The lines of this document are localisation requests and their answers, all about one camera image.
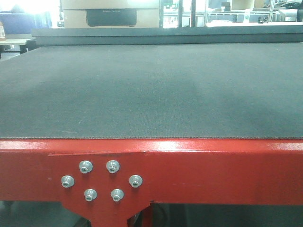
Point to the red conveyor frame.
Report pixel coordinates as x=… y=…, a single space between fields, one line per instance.
x=206 y=171

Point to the black conveyor belt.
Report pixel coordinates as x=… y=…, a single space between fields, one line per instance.
x=200 y=82

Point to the cardboard box with black panel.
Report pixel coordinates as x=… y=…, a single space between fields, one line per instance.
x=111 y=13

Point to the blue bin in background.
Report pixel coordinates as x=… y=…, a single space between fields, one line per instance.
x=23 y=23

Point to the silver bolt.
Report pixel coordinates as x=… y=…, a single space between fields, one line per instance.
x=90 y=194
x=135 y=181
x=117 y=195
x=113 y=166
x=67 y=181
x=85 y=166

